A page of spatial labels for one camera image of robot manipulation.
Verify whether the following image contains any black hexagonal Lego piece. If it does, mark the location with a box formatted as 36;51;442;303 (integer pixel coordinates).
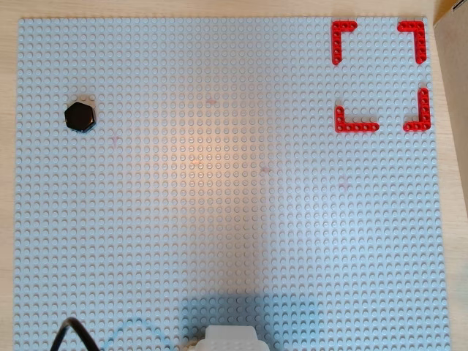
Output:
64;101;98;135

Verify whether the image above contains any thick black cable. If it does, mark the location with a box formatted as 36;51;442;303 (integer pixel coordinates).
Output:
49;317;99;351

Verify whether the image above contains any red L-shaped Lego beam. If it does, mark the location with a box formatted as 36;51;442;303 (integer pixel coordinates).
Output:
334;105;380;134
331;20;358;67
397;20;428;66
402;87;431;133

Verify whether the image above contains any grey Lego baseplate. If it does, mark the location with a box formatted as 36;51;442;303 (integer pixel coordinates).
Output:
12;16;453;351

